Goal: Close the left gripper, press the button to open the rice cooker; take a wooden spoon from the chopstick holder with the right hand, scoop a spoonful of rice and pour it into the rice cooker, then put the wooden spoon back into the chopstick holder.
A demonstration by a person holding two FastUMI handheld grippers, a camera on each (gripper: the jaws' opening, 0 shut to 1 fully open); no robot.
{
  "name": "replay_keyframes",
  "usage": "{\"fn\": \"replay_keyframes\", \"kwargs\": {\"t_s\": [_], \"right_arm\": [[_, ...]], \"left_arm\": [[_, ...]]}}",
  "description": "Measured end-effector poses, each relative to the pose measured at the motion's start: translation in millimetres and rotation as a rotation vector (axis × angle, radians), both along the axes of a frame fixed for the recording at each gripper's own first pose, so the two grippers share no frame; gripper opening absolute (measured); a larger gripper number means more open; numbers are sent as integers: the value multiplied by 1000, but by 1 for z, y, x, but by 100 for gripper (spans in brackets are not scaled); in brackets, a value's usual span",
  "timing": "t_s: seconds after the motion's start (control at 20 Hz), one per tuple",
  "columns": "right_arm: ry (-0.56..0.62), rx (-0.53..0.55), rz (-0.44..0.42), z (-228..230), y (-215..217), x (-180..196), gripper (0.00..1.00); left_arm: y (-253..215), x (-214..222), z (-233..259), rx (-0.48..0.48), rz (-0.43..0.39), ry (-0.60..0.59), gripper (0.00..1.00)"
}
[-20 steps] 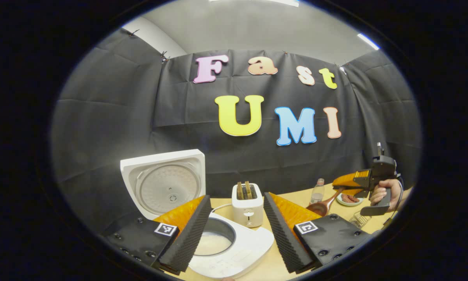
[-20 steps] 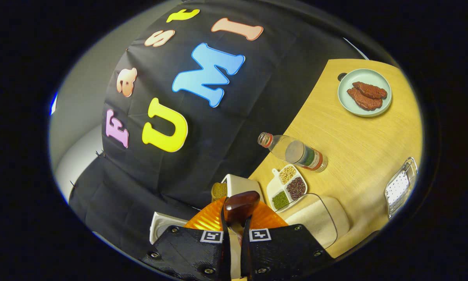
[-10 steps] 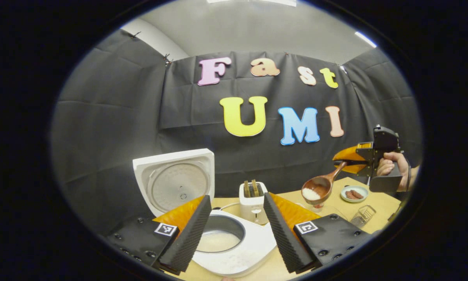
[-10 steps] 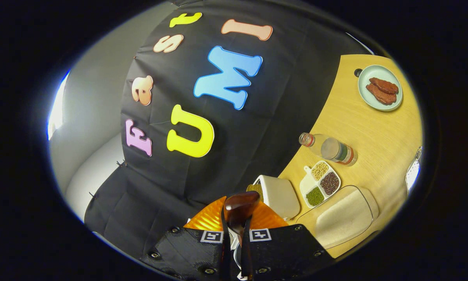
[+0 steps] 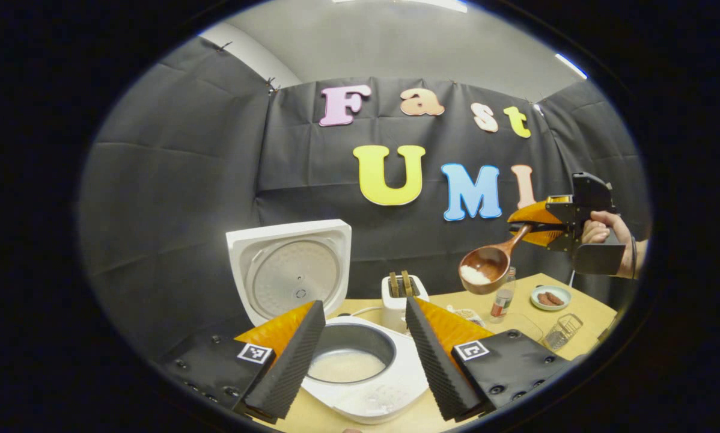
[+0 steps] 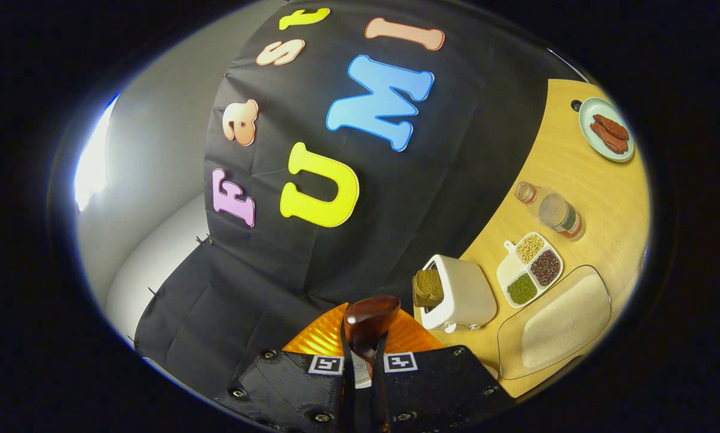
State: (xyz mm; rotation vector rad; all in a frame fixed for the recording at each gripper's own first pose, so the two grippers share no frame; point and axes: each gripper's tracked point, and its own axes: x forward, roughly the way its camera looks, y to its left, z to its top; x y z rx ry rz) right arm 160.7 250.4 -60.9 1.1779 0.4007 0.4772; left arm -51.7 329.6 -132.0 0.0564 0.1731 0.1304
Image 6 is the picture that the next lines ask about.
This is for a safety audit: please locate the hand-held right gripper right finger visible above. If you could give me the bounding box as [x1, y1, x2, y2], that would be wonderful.
[372, 310, 517, 433]

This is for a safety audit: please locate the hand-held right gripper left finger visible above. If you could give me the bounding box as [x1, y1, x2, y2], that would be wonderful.
[216, 302, 357, 433]

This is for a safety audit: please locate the brown wooden spoon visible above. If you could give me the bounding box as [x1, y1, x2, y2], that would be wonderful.
[342, 294, 402, 433]

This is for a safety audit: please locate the clear dish of white rice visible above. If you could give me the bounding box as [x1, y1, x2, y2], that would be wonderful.
[496, 264, 612, 381]

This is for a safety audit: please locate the white toaster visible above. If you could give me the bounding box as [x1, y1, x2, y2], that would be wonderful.
[412, 254, 498, 334]

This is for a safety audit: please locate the brown bread slice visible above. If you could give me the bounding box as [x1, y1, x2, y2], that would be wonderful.
[412, 268, 445, 309]

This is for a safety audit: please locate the white divided dish of beans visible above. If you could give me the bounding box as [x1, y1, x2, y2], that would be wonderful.
[495, 232, 565, 309]

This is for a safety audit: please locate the black backdrop cloth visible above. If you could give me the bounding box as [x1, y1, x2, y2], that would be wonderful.
[133, 0, 584, 399]

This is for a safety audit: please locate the clear plastic bottle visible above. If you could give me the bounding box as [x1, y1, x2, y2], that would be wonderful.
[514, 181, 587, 242]

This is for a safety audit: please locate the brown meat piece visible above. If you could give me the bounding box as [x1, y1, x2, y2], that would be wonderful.
[589, 122, 629, 155]
[593, 113, 630, 141]

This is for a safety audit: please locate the large ceiling light panel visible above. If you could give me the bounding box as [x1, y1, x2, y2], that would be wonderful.
[73, 95, 121, 212]

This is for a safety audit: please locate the pale green plate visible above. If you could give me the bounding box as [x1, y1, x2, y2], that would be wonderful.
[578, 96, 636, 164]

